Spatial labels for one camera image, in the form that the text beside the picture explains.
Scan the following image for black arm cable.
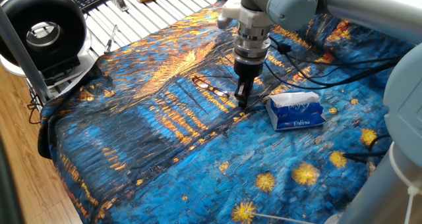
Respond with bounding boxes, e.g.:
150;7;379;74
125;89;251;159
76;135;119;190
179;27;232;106
263;36;402;90

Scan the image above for blue white tissue pack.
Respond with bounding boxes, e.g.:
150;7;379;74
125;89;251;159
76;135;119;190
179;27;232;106
265;91;327;132

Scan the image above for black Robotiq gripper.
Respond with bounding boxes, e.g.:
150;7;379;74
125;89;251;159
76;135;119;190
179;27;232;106
233;59;264;108

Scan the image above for thin metal hand tool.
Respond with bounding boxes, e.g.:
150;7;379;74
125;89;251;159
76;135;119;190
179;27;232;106
103;24;119;55

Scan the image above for black base cable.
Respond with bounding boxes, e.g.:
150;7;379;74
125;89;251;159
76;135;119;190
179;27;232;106
342;134;392;165

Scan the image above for red thin-frame glasses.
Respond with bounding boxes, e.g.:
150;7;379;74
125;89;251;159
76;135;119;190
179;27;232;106
191;74;231;99

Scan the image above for black ring light cable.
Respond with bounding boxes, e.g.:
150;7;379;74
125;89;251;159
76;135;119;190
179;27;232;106
26;85;45;125

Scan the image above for starry night painted tablecloth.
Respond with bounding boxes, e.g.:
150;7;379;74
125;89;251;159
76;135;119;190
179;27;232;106
37;0;416;224

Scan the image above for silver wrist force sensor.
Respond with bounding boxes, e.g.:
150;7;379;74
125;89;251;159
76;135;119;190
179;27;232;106
232;21;272;66

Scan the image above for white zip tie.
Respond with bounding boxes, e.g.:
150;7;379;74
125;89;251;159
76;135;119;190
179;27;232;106
246;211;318;224
388;143;422;224

